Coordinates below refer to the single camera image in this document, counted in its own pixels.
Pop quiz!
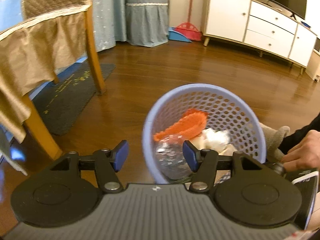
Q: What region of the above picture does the white tissue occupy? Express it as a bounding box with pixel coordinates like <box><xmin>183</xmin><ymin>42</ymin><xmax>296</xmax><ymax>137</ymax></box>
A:
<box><xmin>202</xmin><ymin>128</ymin><xmax>230</xmax><ymax>153</ymax></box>

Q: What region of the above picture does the orange foam fruit net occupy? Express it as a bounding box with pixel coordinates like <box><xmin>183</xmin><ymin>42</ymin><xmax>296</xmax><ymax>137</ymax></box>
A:
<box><xmin>153</xmin><ymin>108</ymin><xmax>208</xmax><ymax>142</ymax></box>

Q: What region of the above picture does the lavender plastic mesh basket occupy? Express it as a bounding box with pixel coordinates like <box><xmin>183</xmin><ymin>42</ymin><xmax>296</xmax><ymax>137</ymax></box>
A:
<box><xmin>142</xmin><ymin>83</ymin><xmax>266</xmax><ymax>184</ymax></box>

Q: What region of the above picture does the person right hand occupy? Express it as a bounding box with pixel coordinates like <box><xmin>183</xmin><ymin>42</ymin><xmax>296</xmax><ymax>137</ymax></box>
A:
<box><xmin>281</xmin><ymin>130</ymin><xmax>320</xmax><ymax>172</ymax></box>

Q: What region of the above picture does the clear plastic bottle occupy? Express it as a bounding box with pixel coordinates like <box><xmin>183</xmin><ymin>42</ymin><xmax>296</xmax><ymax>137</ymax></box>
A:
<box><xmin>155</xmin><ymin>134</ymin><xmax>193</xmax><ymax>183</ymax></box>

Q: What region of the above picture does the grey slipper right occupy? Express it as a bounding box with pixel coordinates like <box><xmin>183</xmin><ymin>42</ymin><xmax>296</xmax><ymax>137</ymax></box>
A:
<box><xmin>260</xmin><ymin>123</ymin><xmax>290</xmax><ymax>163</ymax></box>

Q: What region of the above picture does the dark floor mat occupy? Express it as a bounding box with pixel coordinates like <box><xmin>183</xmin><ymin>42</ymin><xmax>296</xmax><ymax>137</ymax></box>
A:
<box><xmin>32</xmin><ymin>60</ymin><xmax>117</xmax><ymax>136</ymax></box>

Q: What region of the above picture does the wooden chair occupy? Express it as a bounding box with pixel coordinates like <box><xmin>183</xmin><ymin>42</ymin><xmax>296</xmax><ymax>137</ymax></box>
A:
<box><xmin>21</xmin><ymin>0</ymin><xmax>107</xmax><ymax>161</ymax></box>

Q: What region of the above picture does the blue dustpan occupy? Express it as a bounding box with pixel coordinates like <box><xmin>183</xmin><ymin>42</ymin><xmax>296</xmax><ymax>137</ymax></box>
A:
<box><xmin>168</xmin><ymin>27</ymin><xmax>191</xmax><ymax>43</ymax></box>

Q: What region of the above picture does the red broom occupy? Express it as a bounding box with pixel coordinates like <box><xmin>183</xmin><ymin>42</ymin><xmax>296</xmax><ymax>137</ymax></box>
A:
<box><xmin>174</xmin><ymin>0</ymin><xmax>202</xmax><ymax>42</ymax></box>

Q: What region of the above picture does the tan chair cover cloth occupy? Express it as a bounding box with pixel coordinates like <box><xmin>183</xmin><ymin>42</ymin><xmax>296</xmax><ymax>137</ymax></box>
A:
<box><xmin>1</xmin><ymin>0</ymin><xmax>92</xmax><ymax>142</ymax></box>

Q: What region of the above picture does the white tv cabinet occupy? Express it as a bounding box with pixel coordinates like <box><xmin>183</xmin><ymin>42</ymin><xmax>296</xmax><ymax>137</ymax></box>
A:
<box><xmin>202</xmin><ymin>0</ymin><xmax>317</xmax><ymax>69</ymax></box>

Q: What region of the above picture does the light blue star curtain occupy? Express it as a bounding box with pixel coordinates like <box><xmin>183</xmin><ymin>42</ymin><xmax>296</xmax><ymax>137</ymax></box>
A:
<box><xmin>0</xmin><ymin>0</ymin><xmax>23</xmax><ymax>31</ymax></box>

